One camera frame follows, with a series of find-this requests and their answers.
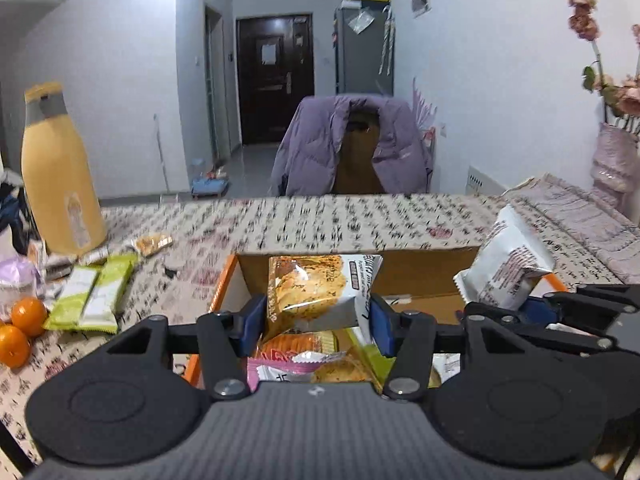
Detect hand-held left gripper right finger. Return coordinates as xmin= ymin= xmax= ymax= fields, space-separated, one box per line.
xmin=367 ymin=294 xmax=536 ymax=402

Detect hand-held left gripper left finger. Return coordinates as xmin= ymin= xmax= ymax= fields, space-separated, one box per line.
xmin=105 ymin=294 xmax=268 ymax=401

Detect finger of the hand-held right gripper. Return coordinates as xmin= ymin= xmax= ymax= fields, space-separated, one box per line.
xmin=522 ymin=284 xmax=640 ymax=326
xmin=464 ymin=301 xmax=616 ymax=353

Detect orange breadstick snack packet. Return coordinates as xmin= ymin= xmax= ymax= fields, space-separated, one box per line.
xmin=257 ymin=332 xmax=341 ymax=361

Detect white cracker picture packet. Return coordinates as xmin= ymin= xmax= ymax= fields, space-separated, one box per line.
xmin=262 ymin=254 xmax=385 ymax=341

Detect orange cardboard box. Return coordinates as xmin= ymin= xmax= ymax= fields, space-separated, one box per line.
xmin=182 ymin=245 xmax=568 ymax=396

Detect round cracker snack packet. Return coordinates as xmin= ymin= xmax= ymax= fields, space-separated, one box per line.
xmin=312 ymin=360 xmax=381 ymax=386

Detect folded grey pink cover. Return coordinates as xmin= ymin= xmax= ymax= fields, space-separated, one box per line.
xmin=500 ymin=172 xmax=640 ymax=286

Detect small clear cracker packet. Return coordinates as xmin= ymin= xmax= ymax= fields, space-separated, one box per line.
xmin=131 ymin=232 xmax=174 ymax=259

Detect small blue cart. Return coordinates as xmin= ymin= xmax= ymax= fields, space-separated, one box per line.
xmin=190 ymin=172 xmax=231 ymax=197

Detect brown chair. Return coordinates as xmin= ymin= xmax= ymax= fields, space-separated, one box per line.
xmin=332 ymin=110 xmax=388 ymax=195

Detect pink ribbed vase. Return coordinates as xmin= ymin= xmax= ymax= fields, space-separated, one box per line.
xmin=590 ymin=120 xmax=640 ymax=211

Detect purple padded jacket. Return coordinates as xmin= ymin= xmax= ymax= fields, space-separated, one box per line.
xmin=270 ymin=94 xmax=433 ymax=196

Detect dark entrance door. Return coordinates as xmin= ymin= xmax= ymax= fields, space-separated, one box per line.
xmin=236 ymin=14 xmax=316 ymax=146

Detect pale feather decoration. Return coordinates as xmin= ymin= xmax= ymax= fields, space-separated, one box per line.
xmin=411 ymin=77 xmax=438 ymax=133

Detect grey interior door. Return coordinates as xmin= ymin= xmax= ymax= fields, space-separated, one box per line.
xmin=204 ymin=4 xmax=226 ymax=161

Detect pale purple plastic bag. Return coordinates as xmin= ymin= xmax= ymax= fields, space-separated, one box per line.
xmin=0 ymin=255 xmax=43 ymax=321

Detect yellow bottle grey collar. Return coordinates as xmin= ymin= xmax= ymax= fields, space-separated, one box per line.
xmin=21 ymin=82 xmax=108 ymax=256

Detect grey refrigerator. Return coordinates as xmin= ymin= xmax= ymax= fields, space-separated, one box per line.
xmin=334 ymin=2 xmax=396 ymax=97

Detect hanging folded umbrella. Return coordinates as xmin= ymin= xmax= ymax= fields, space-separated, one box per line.
xmin=377 ymin=7 xmax=396 ymax=77

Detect dried pink roses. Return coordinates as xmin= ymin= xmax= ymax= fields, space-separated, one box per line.
xmin=564 ymin=0 xmax=640 ymax=116

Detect clear bag with paper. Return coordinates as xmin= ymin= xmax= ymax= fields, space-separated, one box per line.
xmin=347 ymin=9 xmax=376 ymax=36

